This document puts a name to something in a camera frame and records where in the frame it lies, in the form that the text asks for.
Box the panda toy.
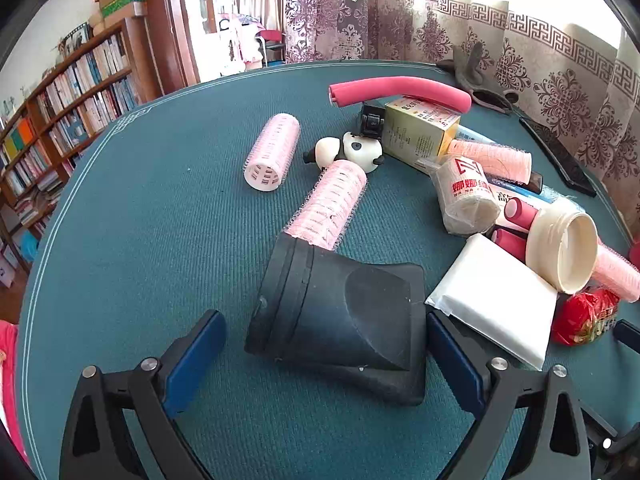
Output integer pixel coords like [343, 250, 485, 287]
[302, 131, 386, 174]

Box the wooden bookshelf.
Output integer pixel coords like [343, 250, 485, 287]
[0, 15, 161, 286]

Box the black clip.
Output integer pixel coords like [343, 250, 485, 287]
[359, 102, 387, 140]

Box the grey glove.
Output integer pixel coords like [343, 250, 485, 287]
[437, 41, 521, 113]

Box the patterned curtain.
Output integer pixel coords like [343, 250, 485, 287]
[285, 0, 640, 226]

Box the blue white medicine box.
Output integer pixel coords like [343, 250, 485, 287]
[485, 175, 556, 221]

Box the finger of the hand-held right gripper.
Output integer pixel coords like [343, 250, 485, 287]
[614, 319, 640, 347]
[582, 405, 640, 461]

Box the yellow green carton box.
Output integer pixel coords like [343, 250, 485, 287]
[382, 97, 461, 167]

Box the white bandage roll pack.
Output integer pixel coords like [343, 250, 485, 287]
[431, 155, 501, 237]

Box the wooden door frame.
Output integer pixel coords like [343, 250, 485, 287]
[140, 0, 221, 96]

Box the pink foam rod curler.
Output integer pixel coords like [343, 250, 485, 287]
[328, 76, 472, 113]

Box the pink cloth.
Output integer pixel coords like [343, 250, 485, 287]
[0, 320, 28, 461]

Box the dark pink foam roller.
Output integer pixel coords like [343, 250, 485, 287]
[504, 196, 541, 233]
[492, 227, 531, 263]

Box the cream plastic jar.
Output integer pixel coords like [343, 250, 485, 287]
[525, 208, 599, 295]

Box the red foil packet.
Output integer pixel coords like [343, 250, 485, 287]
[550, 287, 621, 347]

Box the black picture frame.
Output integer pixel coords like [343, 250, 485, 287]
[60, 22, 96, 53]

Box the black hair dryer nozzle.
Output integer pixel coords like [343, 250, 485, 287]
[244, 234, 428, 407]

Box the tube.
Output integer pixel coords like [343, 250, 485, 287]
[452, 125, 588, 216]

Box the white plastic packet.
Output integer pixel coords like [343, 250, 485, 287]
[425, 233, 558, 371]

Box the red chair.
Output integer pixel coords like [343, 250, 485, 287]
[257, 30, 287, 63]

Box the pink hair roller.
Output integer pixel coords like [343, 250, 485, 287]
[243, 114, 301, 192]
[446, 139, 533, 183]
[284, 160, 370, 251]
[590, 242, 640, 303]

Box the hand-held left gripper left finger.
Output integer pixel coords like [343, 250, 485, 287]
[59, 309, 228, 480]

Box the black phone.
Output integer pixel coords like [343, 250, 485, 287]
[518, 116, 597, 197]

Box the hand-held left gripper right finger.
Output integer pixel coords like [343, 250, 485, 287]
[425, 310, 593, 480]

